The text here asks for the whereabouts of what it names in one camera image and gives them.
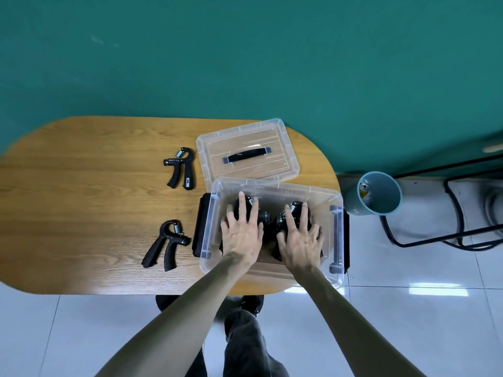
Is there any person's right forearm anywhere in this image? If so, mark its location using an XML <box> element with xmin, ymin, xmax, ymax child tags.
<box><xmin>292</xmin><ymin>266</ymin><xmax>427</xmax><ymax>377</ymax></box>

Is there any teal waste bin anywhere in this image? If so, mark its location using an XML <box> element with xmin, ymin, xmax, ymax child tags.
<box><xmin>345</xmin><ymin>171</ymin><xmax>403</xmax><ymax>217</ymax></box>

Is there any clear lid with black handle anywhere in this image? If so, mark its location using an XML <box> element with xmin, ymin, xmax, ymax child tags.
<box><xmin>196</xmin><ymin>118</ymin><xmax>301</xmax><ymax>193</ymax></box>

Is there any person's left leg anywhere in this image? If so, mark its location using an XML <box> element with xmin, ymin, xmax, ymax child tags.
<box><xmin>184</xmin><ymin>346</ymin><xmax>208</xmax><ymax>377</ymax></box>

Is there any person's right hand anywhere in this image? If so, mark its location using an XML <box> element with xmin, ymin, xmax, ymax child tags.
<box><xmin>276</xmin><ymin>203</ymin><xmax>325</xmax><ymax>274</ymax></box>

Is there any clear plastic storage box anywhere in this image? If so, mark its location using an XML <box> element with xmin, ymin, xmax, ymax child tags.
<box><xmin>192</xmin><ymin>177</ymin><xmax>351</xmax><ymax>290</ymax></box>

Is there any black metal frame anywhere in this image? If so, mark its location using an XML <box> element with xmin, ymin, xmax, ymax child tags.
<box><xmin>379</xmin><ymin>152</ymin><xmax>503</xmax><ymax>252</ymax></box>

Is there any person's left forearm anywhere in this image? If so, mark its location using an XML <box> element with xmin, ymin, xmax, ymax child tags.
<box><xmin>95</xmin><ymin>253</ymin><xmax>252</xmax><ymax>377</ymax></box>

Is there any person's shoe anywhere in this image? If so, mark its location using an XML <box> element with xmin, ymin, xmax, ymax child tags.
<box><xmin>240</xmin><ymin>295</ymin><xmax>265</xmax><ymax>318</ymax></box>
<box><xmin>156</xmin><ymin>295</ymin><xmax>190</xmax><ymax>314</ymax></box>

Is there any person's right shoe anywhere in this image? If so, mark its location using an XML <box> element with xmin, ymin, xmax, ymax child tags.
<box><xmin>240</xmin><ymin>295</ymin><xmax>265</xmax><ymax>318</ymax></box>

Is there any person's leg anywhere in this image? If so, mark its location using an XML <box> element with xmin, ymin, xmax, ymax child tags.
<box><xmin>222</xmin><ymin>309</ymin><xmax>290</xmax><ymax>377</ymax></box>
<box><xmin>184</xmin><ymin>346</ymin><xmax>208</xmax><ymax>377</ymax></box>

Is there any person's left hand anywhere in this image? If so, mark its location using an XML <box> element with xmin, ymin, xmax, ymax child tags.
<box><xmin>220</xmin><ymin>191</ymin><xmax>264</xmax><ymax>268</ymax></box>

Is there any person's left shoe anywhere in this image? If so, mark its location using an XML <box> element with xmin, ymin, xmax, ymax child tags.
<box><xmin>156</xmin><ymin>295</ymin><xmax>190</xmax><ymax>314</ymax></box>

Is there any black hand grip strengthener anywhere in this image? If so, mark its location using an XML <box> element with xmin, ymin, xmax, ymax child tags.
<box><xmin>141</xmin><ymin>220</ymin><xmax>192</xmax><ymax>272</ymax></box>
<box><xmin>163</xmin><ymin>147</ymin><xmax>196</xmax><ymax>191</ymax></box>
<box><xmin>270</xmin><ymin>200</ymin><xmax>325</xmax><ymax>262</ymax></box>
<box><xmin>219</xmin><ymin>194</ymin><xmax>272</xmax><ymax>256</ymax></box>

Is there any person's right leg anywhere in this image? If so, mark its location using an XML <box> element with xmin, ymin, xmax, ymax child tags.
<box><xmin>222</xmin><ymin>309</ymin><xmax>290</xmax><ymax>377</ymax></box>

